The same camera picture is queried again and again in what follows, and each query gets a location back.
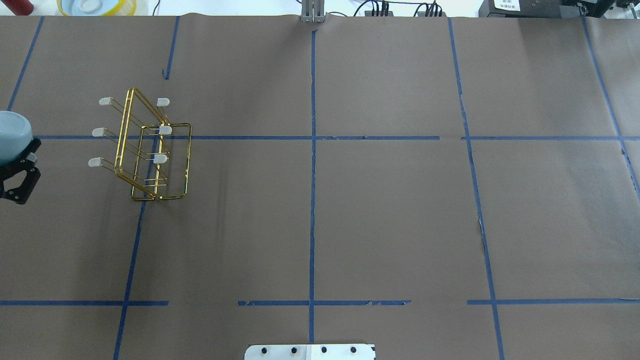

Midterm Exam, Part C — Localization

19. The light blue cup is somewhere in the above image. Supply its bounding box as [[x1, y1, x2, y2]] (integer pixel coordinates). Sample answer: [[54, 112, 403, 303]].
[[0, 111, 34, 166]]

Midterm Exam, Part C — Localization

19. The red cylinder bottle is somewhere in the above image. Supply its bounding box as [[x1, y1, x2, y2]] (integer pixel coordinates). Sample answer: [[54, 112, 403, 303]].
[[1, 0, 35, 16]]

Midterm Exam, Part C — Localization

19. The yellow bowl with blue lid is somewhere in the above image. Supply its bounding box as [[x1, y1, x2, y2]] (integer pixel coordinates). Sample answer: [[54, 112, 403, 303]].
[[56, 0, 137, 17]]

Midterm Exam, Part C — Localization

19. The black computer box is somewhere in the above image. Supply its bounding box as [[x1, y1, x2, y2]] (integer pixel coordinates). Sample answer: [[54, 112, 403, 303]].
[[478, 0, 583, 19]]

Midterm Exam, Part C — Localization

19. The gold wire cup holder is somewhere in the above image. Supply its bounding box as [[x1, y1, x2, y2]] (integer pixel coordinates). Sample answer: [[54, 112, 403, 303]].
[[87, 88, 193, 202]]

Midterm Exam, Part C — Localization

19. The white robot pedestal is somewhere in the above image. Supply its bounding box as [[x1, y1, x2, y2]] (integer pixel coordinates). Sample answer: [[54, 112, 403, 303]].
[[244, 343, 377, 360]]

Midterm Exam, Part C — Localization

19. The aluminium frame post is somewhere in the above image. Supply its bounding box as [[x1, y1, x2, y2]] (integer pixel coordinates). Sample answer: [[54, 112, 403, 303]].
[[299, 0, 326, 23]]

